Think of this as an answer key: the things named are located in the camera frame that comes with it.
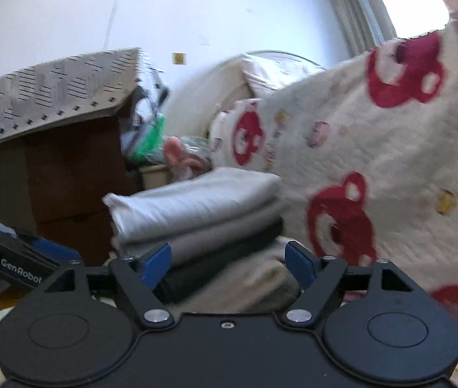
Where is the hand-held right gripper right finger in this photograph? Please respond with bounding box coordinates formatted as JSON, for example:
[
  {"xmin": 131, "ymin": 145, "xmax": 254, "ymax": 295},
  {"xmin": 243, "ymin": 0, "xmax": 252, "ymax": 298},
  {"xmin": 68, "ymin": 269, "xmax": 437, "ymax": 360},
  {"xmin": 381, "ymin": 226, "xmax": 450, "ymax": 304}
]
[{"xmin": 281, "ymin": 240, "xmax": 414, "ymax": 329}]

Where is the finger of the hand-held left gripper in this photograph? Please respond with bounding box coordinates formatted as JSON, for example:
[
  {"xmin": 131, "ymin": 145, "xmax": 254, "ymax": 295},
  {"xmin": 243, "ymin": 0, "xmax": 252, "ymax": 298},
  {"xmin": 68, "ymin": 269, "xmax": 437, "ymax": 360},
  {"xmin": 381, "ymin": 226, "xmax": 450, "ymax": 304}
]
[{"xmin": 14, "ymin": 230, "xmax": 83, "ymax": 269}]

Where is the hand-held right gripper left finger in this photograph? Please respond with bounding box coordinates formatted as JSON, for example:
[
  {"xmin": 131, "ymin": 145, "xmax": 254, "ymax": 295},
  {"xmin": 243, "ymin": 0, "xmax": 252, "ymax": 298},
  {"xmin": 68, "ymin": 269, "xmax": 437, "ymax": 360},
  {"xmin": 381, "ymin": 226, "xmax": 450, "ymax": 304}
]
[{"xmin": 45, "ymin": 243, "xmax": 175, "ymax": 329}]

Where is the cream folded garment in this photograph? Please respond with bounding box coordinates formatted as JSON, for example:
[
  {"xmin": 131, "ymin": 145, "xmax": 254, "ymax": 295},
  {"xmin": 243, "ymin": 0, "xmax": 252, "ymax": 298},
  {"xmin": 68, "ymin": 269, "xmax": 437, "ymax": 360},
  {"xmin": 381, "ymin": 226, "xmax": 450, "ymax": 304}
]
[{"xmin": 170, "ymin": 246, "xmax": 304, "ymax": 314}]

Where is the black folded garment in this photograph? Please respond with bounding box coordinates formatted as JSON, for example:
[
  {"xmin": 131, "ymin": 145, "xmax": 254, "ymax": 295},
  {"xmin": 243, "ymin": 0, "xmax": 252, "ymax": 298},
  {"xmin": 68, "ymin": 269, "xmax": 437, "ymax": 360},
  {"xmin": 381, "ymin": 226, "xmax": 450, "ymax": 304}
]
[{"xmin": 159, "ymin": 216, "xmax": 287, "ymax": 305}]

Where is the grey folded garment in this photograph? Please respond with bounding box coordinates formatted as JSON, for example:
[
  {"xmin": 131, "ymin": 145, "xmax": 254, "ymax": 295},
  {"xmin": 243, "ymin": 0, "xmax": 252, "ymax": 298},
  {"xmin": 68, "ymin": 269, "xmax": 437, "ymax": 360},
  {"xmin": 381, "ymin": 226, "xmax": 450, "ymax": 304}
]
[{"xmin": 111, "ymin": 200, "xmax": 291, "ymax": 260}]

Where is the white folded garment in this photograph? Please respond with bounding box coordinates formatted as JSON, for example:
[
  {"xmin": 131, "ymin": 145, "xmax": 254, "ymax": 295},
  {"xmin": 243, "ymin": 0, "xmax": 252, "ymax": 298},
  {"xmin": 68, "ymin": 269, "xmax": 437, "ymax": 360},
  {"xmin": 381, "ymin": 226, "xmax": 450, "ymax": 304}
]
[{"xmin": 103, "ymin": 167, "xmax": 283, "ymax": 244}]

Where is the brown wooden cabinet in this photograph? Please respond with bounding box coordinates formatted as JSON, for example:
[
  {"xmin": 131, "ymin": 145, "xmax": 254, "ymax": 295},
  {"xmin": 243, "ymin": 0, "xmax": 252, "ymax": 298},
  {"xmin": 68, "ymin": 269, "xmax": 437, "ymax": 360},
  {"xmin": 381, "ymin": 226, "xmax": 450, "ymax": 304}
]
[{"xmin": 0, "ymin": 93, "xmax": 143, "ymax": 269}]

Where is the cream storage bin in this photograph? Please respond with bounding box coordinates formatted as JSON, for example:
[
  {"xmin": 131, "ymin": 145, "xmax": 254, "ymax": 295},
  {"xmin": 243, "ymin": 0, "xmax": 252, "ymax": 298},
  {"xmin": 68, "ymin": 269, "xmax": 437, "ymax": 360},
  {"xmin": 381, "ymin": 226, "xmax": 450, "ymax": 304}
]
[{"xmin": 138, "ymin": 164, "xmax": 173, "ymax": 190}]

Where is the pink soft toy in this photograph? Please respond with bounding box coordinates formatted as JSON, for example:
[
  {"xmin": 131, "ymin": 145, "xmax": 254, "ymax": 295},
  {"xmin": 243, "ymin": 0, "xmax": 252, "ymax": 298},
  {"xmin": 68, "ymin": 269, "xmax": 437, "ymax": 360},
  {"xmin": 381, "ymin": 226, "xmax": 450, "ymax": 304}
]
[{"xmin": 163, "ymin": 136, "xmax": 213, "ymax": 180}]

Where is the green plastic bag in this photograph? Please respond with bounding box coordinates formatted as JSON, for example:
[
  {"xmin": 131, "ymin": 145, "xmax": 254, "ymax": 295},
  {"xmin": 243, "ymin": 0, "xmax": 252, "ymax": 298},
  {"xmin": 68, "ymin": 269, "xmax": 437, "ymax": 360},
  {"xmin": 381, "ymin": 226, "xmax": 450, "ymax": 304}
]
[{"xmin": 130, "ymin": 115, "xmax": 167, "ymax": 162}]

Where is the white quilt with red print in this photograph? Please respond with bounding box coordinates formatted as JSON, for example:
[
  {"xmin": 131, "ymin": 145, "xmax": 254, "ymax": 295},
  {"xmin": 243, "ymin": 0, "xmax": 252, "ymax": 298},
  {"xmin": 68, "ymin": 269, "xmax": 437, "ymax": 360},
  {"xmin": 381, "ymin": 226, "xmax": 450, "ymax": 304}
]
[{"xmin": 209, "ymin": 28, "xmax": 458, "ymax": 346}]

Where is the patterned cloth cabinet cover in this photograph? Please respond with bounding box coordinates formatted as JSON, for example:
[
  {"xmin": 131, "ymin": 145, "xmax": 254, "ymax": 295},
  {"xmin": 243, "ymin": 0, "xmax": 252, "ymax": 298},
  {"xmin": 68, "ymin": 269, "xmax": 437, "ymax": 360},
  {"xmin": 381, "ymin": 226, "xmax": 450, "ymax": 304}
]
[{"xmin": 0, "ymin": 47, "xmax": 143, "ymax": 148}]

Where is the clear plastic bag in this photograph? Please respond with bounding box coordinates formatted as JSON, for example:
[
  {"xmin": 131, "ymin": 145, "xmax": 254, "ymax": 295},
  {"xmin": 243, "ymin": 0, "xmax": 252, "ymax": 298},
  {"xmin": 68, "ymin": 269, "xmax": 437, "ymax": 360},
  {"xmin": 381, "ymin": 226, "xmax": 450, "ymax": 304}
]
[{"xmin": 122, "ymin": 65, "xmax": 173, "ymax": 162}]

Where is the white bed headboard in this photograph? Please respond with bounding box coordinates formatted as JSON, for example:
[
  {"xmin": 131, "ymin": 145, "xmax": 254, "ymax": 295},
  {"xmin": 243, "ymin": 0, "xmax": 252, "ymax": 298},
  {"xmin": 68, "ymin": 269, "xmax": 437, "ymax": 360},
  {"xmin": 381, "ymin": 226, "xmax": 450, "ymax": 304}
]
[{"xmin": 160, "ymin": 49, "xmax": 329, "ymax": 146}]

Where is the white pillow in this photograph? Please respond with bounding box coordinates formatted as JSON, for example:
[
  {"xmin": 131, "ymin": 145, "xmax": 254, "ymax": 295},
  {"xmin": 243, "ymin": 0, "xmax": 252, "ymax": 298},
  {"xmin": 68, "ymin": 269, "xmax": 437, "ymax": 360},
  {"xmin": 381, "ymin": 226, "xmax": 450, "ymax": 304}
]
[{"xmin": 240, "ymin": 52, "xmax": 327, "ymax": 98}]

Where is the pale curtain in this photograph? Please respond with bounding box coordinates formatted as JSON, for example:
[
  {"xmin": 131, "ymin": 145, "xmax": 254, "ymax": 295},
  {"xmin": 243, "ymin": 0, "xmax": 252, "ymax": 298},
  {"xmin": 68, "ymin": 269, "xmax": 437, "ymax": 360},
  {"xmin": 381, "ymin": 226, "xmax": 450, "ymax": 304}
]
[{"xmin": 324, "ymin": 0, "xmax": 397, "ymax": 59}]

